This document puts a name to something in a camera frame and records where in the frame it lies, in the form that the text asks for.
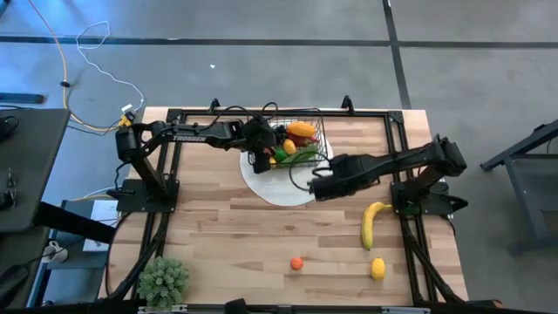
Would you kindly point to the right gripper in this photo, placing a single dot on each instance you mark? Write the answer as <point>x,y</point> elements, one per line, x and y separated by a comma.
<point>324,187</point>

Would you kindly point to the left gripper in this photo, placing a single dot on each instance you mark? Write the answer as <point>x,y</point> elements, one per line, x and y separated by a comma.
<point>259,133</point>

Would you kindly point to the yellow lemon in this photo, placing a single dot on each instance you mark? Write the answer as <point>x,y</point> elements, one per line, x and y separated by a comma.
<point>273,161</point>
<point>289,146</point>
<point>378,269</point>

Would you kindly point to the green cucumber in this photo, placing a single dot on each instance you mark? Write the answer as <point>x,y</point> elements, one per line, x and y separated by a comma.
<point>301,156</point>

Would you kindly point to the black grape bunch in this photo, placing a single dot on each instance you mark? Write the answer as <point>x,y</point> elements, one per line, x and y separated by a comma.
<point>281,130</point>

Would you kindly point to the yellow orange mango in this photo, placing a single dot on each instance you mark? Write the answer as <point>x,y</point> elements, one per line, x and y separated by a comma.
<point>301,129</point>

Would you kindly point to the yellow banana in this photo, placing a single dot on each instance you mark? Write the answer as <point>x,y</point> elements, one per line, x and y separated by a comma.
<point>368,227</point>

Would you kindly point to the orange fruit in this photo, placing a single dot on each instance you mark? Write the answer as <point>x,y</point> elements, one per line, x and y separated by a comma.
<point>296,263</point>

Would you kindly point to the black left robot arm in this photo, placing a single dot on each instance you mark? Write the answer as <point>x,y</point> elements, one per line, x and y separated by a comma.
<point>189,138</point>

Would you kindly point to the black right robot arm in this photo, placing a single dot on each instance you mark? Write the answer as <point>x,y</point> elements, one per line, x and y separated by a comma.
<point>392,163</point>

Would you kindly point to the black table clamp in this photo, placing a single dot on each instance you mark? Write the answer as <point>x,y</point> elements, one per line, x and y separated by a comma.
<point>214,107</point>
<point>347,105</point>

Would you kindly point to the white yellow power adapter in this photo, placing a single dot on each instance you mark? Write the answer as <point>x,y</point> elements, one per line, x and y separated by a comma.
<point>127,109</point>

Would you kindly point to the green potted plant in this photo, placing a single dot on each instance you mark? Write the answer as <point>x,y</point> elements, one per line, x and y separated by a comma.
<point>163,281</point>

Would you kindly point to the white paper sheet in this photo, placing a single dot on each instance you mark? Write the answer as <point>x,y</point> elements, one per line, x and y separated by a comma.
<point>102,213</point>

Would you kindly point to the black desk beam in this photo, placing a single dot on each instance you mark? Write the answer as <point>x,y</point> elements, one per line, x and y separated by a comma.
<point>74,222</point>

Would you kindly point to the white mug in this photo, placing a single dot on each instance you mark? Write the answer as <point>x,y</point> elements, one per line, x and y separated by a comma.
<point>56,253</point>

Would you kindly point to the black desk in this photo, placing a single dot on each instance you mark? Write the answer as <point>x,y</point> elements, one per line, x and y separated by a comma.
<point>35,165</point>

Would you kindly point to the black flat bar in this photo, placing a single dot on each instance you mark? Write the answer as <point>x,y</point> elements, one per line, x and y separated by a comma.
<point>22,98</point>

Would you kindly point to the black computer mouse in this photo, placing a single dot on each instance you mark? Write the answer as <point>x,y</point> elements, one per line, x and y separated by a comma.
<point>8,126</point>

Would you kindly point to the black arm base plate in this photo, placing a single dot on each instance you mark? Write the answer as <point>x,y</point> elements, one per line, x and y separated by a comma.
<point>131,200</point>
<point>436,205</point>

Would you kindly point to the grey table frame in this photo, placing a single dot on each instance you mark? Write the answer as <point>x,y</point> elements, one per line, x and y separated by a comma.
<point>523,174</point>

